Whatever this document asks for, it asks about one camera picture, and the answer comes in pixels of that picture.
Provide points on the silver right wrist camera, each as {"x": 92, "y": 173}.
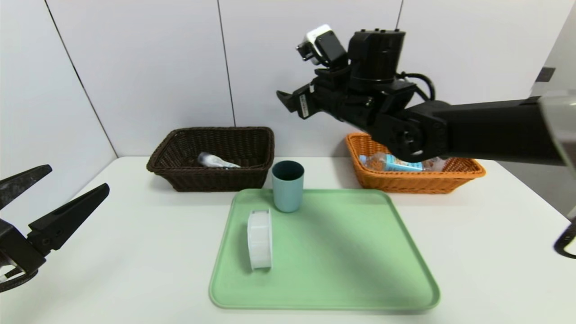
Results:
{"x": 321, "y": 38}

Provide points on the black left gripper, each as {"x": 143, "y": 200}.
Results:
{"x": 10, "y": 257}

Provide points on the clear water bottle blue cap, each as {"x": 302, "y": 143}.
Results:
{"x": 396, "y": 164}

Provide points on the teal plastic cup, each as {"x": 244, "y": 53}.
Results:
{"x": 287, "y": 198}

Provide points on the dark wall fixture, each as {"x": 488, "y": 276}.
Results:
{"x": 544, "y": 74}

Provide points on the light green plastic tray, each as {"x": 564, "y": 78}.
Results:
{"x": 324, "y": 270}

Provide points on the clear slim spray bottle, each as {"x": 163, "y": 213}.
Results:
{"x": 211, "y": 159}

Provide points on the white round plastic container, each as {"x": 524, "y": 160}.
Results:
{"x": 259, "y": 243}

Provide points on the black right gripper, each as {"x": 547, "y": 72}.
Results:
{"x": 303, "y": 104}

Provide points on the white yogurt bottle navy cap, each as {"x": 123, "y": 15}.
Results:
{"x": 434, "y": 164}

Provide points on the dark brown wicker basket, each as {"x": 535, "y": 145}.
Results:
{"x": 202, "y": 180}

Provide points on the orange wicker basket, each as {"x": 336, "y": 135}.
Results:
{"x": 418, "y": 182}

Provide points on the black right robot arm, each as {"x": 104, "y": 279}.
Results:
{"x": 495, "y": 130}

